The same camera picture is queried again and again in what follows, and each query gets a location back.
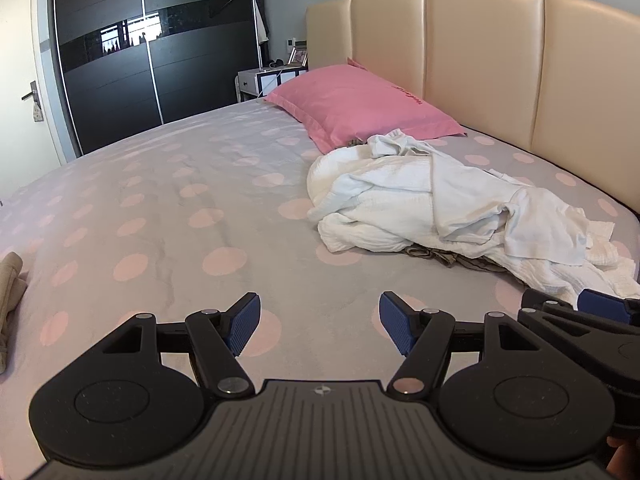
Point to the beige folded garment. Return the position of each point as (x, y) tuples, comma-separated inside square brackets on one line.
[(11, 290)]

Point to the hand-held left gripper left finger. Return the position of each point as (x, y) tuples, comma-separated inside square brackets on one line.
[(245, 322)]

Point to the white crinkled garment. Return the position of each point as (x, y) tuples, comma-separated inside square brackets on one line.
[(360, 200)]

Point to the white door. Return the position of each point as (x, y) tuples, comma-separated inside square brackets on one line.
[(20, 35)]

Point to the pink pillow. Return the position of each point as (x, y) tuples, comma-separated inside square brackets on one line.
[(360, 105)]

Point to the beige padded headboard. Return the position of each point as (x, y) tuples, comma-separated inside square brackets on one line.
[(475, 60)]

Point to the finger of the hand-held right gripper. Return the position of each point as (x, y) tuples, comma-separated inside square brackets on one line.
[(535, 299), (602, 305)]

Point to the picture frame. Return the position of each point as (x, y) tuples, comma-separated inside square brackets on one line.
[(298, 55)]

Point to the black sliding wardrobe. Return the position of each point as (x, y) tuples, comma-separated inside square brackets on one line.
[(110, 90)]

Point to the hanging door tag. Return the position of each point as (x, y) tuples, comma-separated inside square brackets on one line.
[(37, 110)]

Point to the white nightstand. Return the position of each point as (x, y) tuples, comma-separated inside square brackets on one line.
[(252, 82)]

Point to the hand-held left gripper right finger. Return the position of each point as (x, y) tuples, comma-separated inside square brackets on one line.
[(395, 322)]

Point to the person's right hand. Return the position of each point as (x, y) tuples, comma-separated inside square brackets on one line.
[(622, 457)]

